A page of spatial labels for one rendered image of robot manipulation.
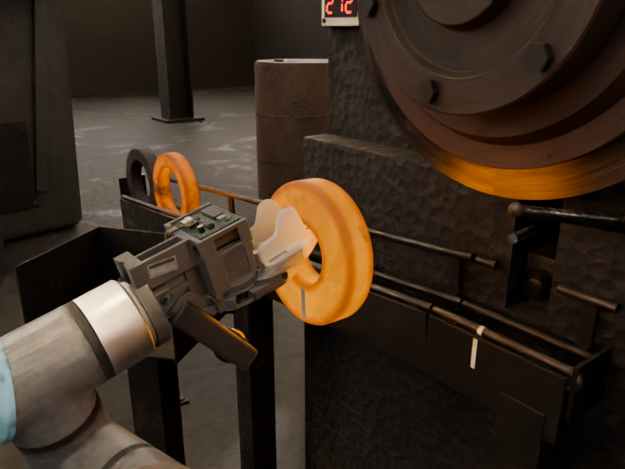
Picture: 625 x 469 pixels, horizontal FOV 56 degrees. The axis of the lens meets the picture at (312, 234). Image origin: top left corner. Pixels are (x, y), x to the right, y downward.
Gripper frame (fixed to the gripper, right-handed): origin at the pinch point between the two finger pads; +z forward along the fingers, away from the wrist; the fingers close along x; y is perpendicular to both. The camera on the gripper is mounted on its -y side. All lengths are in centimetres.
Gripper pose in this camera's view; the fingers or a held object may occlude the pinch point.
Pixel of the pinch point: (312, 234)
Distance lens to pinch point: 63.2
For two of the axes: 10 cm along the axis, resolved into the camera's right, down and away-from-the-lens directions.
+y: -2.2, -8.6, -4.6
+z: 7.6, -4.4, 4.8
